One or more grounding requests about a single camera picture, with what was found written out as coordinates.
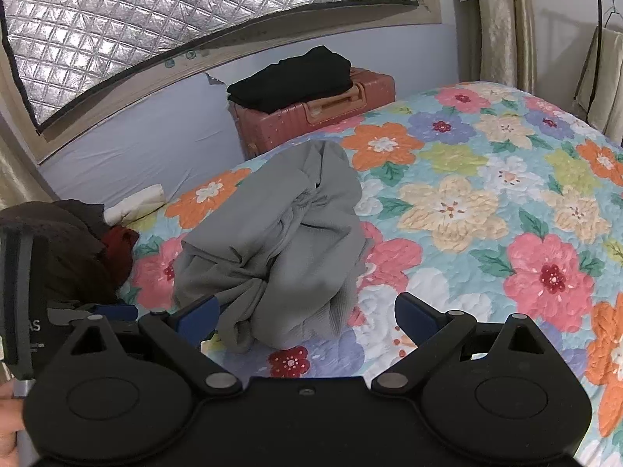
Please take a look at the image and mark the black folded clothes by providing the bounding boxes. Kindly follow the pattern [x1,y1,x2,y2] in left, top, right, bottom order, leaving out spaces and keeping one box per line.
[226,46,355,114]

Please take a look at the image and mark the floral quilt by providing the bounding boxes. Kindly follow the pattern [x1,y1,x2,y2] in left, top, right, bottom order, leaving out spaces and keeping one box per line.
[114,82,623,467]

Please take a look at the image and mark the silver quilted window cover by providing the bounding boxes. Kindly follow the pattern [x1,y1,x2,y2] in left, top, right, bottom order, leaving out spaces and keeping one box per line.
[0,0,422,127]

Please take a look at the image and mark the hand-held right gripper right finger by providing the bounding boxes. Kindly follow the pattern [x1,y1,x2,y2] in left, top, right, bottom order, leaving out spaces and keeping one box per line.
[372,292,556,396]

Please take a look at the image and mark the beige curtain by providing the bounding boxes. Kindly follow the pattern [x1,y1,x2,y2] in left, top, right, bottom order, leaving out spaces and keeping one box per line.
[472,0,536,91]

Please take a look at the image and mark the person's left hand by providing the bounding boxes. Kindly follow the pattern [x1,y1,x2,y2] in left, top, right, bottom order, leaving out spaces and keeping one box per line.
[0,383,25,458]

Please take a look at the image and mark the dark brown cloth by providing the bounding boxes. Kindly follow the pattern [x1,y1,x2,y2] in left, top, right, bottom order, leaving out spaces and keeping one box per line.
[0,199,132,305]

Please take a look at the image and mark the cream cloth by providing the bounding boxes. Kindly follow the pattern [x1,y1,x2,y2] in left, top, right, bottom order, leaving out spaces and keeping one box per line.
[104,184,167,227]

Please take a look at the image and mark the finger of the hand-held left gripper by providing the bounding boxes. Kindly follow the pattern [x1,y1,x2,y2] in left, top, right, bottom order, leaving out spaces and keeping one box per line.
[92,303,142,325]

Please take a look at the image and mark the pink suitcase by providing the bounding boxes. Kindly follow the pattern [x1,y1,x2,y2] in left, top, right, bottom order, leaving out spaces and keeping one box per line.
[229,67,396,159]

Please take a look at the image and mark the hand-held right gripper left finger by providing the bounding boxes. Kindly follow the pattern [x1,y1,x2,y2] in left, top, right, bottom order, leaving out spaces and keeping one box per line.
[62,296,244,397]

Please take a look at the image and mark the grey shirt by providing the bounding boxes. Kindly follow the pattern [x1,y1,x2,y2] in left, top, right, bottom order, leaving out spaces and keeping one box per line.
[172,140,375,353]

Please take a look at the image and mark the beige window frame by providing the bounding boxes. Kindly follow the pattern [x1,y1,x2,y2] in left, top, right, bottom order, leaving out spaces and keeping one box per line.
[0,0,443,163]

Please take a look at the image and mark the red cloth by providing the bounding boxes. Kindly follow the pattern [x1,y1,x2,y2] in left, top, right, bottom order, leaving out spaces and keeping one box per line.
[101,226,140,285]

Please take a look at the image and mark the pale hanging dress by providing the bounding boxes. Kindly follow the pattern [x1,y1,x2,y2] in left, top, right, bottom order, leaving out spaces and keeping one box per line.
[573,26,623,147]

